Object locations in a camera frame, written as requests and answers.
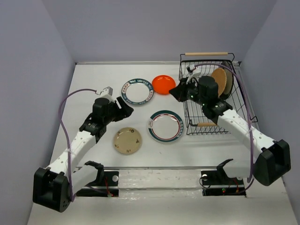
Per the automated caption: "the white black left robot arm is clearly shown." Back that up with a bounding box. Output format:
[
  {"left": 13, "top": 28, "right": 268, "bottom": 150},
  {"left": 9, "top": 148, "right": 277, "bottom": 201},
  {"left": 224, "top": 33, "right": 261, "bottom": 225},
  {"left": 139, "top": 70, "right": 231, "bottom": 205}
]
[{"left": 32, "top": 97, "right": 134, "bottom": 212}]

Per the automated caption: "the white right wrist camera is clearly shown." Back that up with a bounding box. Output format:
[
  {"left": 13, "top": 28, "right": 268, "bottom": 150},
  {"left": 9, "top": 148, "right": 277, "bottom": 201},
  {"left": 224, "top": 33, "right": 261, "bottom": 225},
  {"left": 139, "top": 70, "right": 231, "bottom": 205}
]
[{"left": 186, "top": 64, "right": 201, "bottom": 84}]

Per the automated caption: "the orange plastic plate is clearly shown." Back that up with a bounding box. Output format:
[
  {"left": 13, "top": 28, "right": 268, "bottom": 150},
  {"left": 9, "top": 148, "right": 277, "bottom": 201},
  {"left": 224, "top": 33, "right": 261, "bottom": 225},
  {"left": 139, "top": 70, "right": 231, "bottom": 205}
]
[{"left": 152, "top": 75, "right": 176, "bottom": 95}]

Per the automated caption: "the white plate blue lettered rim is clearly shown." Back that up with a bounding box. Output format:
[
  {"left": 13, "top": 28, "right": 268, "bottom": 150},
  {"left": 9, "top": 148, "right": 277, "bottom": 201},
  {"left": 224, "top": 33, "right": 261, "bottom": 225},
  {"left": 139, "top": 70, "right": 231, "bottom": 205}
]
[{"left": 121, "top": 78, "right": 154, "bottom": 105}]

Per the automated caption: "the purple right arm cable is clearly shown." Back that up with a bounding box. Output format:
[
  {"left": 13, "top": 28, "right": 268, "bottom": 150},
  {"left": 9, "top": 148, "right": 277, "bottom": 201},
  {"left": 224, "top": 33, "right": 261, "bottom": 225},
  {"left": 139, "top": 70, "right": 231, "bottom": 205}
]
[{"left": 187, "top": 62, "right": 256, "bottom": 188}]

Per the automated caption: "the black wire dish rack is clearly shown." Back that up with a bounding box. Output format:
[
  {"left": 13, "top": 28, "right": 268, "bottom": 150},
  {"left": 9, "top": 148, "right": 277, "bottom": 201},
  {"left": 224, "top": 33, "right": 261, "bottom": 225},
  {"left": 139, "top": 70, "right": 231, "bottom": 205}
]
[{"left": 175, "top": 52, "right": 257, "bottom": 135}]

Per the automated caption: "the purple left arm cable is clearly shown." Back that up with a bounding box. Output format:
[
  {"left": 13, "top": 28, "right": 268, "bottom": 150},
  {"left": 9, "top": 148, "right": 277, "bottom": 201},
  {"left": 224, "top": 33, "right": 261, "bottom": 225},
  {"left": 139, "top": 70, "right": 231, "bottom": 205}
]
[{"left": 58, "top": 88, "right": 97, "bottom": 202}]

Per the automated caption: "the dark rimmed ceramic plate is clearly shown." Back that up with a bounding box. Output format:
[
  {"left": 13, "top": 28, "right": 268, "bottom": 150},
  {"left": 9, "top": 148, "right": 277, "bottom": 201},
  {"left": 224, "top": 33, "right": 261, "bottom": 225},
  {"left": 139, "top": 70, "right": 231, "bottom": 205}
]
[{"left": 220, "top": 68, "right": 234, "bottom": 100}]

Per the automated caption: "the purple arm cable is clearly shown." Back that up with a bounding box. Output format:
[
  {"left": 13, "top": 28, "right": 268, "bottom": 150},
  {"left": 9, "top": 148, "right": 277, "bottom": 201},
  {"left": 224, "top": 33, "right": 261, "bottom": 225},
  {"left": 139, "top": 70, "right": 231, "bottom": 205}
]
[
  {"left": 58, "top": 88, "right": 97, "bottom": 202},
  {"left": 187, "top": 62, "right": 256, "bottom": 188}
]

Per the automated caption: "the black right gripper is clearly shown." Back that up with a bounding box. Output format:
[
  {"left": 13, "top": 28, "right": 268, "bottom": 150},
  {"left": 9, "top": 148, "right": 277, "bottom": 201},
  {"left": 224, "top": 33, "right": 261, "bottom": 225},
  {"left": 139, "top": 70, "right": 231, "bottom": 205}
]
[{"left": 170, "top": 76, "right": 208, "bottom": 106}]

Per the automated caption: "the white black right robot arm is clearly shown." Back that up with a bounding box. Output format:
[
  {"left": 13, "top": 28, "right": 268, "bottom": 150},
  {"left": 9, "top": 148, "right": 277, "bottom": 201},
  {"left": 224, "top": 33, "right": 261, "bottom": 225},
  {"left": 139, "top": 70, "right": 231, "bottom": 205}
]
[{"left": 169, "top": 75, "right": 291, "bottom": 186}]

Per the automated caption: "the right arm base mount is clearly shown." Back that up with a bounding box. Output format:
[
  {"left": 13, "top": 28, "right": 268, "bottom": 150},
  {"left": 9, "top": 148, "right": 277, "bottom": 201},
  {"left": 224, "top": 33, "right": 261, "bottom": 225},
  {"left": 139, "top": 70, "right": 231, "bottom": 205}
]
[{"left": 199, "top": 170, "right": 246, "bottom": 196}]

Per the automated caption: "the white plate green red rim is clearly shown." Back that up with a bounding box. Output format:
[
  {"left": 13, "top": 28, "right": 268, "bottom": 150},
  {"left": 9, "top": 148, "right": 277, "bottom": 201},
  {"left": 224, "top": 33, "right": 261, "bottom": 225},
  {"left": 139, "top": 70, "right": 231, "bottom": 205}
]
[{"left": 147, "top": 110, "right": 184, "bottom": 143}]

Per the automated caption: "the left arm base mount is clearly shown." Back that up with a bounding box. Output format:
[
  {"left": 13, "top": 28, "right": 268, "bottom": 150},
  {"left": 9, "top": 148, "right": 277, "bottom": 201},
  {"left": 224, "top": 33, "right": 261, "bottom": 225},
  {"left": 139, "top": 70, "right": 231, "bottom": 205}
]
[{"left": 75, "top": 170, "right": 119, "bottom": 197}]

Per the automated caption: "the woven bamboo plate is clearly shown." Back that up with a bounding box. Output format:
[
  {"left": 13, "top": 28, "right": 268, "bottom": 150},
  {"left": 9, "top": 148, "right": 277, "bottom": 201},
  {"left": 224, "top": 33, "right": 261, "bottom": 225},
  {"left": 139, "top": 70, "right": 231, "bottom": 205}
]
[{"left": 211, "top": 68, "right": 227, "bottom": 96}]

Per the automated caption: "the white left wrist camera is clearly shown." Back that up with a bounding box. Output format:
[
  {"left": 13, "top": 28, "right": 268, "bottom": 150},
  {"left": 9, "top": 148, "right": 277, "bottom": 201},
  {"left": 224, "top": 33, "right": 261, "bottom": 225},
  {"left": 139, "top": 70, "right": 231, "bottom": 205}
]
[{"left": 96, "top": 86, "right": 113, "bottom": 98}]

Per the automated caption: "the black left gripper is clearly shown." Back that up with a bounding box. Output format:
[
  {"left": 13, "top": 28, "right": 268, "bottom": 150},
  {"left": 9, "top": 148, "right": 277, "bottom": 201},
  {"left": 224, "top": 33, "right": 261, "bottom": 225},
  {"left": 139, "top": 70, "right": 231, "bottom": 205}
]
[{"left": 103, "top": 97, "right": 134, "bottom": 125}]

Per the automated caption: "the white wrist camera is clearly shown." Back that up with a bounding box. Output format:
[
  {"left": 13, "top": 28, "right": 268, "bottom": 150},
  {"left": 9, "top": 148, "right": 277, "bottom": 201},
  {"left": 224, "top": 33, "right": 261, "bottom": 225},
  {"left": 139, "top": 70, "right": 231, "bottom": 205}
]
[
  {"left": 186, "top": 64, "right": 201, "bottom": 84},
  {"left": 96, "top": 86, "right": 113, "bottom": 98}
]

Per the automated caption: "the cream patterned plate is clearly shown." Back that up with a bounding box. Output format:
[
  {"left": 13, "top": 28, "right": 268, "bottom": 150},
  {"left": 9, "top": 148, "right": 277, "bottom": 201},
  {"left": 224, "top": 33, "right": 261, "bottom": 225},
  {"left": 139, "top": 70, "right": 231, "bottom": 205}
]
[{"left": 113, "top": 127, "right": 143, "bottom": 155}]

